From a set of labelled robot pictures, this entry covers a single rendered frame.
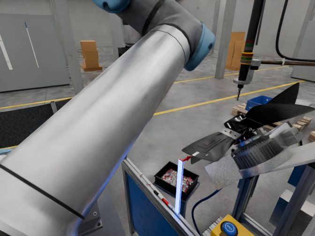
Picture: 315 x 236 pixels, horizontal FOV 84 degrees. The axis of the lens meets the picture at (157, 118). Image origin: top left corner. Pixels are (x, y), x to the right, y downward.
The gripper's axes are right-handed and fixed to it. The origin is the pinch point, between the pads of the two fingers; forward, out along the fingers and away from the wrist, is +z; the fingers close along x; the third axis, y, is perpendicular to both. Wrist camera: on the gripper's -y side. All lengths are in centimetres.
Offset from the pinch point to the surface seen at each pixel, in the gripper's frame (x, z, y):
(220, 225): 22.8, 35.9, -12.1
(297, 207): 36, 51, -58
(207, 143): -1.8, 25.7, -35.2
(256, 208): 7, 143, -128
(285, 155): 25, 28, -57
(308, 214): 41, 59, -67
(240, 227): 27.5, 36.0, -16.9
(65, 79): -599, 123, -88
